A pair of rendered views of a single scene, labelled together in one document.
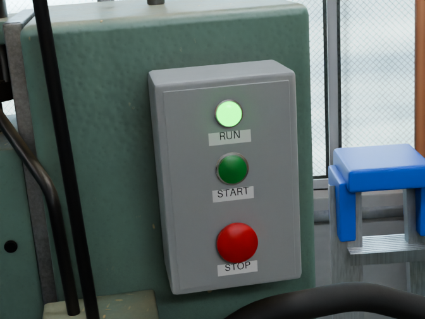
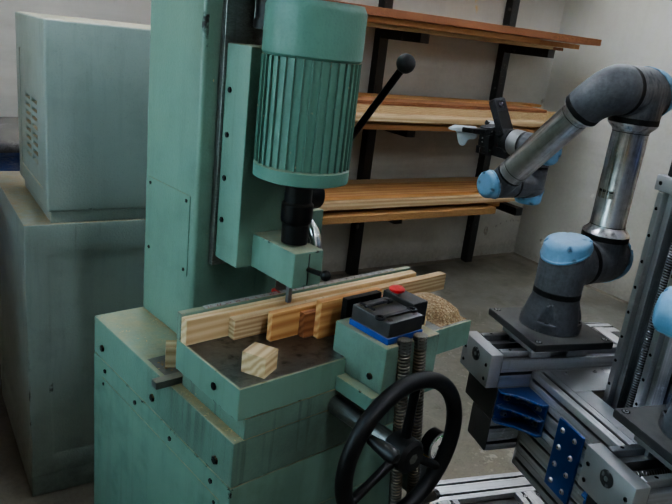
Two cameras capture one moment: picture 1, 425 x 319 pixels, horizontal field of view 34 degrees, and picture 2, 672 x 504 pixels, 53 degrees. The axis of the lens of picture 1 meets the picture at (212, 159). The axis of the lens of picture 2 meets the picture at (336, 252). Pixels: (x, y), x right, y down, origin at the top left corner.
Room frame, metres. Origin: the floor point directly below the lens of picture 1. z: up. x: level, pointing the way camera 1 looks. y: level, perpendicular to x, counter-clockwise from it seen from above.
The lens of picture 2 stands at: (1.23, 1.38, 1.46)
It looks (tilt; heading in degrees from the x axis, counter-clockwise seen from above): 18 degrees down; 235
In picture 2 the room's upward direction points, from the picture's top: 7 degrees clockwise
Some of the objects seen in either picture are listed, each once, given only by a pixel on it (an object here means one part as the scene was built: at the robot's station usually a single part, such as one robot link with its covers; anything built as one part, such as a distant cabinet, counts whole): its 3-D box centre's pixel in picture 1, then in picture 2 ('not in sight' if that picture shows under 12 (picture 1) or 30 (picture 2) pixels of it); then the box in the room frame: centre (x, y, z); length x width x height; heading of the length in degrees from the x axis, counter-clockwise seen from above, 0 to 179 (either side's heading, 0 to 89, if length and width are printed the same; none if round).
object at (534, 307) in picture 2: not in sight; (553, 306); (-0.14, 0.39, 0.87); 0.15 x 0.15 x 0.10
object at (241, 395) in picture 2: not in sight; (351, 351); (0.50, 0.42, 0.87); 0.61 x 0.30 x 0.06; 8
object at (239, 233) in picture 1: (237, 242); not in sight; (0.47, -0.01, 1.36); 0.03 x 0.01 x 0.03; 98
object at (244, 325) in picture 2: not in sight; (350, 301); (0.43, 0.30, 0.92); 0.60 x 0.02 x 0.04; 8
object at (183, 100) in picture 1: (225, 175); not in sight; (0.50, -0.01, 1.40); 0.10 x 0.06 x 0.16; 98
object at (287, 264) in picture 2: not in sight; (286, 261); (0.60, 0.31, 1.03); 0.14 x 0.07 x 0.09; 98
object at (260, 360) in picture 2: not in sight; (259, 360); (0.73, 0.47, 0.92); 0.05 x 0.04 x 0.04; 124
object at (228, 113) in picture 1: (229, 114); not in sight; (0.47, -0.01, 1.46); 0.02 x 0.01 x 0.02; 98
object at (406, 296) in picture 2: not in sight; (393, 312); (0.48, 0.51, 0.99); 0.13 x 0.11 x 0.06; 8
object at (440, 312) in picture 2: not in sight; (430, 303); (0.26, 0.37, 0.92); 0.14 x 0.09 x 0.04; 98
